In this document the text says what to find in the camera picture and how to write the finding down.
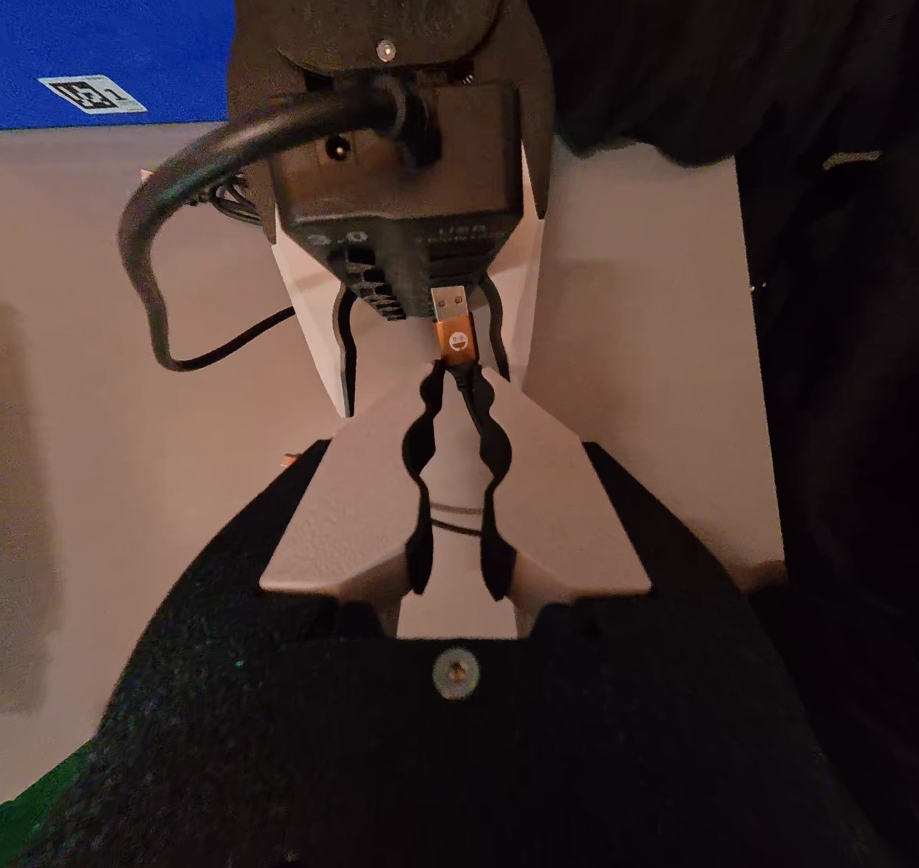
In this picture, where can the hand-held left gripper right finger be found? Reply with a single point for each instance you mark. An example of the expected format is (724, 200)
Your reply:
(567, 516)

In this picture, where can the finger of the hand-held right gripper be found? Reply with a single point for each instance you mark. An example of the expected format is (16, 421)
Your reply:
(312, 308)
(520, 308)

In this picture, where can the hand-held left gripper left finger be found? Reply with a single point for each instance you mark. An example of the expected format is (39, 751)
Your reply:
(344, 509)

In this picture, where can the black usb hub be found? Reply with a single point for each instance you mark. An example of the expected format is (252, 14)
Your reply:
(395, 193)

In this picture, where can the person's right forearm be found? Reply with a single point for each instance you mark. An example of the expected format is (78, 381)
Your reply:
(718, 57)

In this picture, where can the blue plastic bin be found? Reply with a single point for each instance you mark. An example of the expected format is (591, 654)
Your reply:
(129, 28)

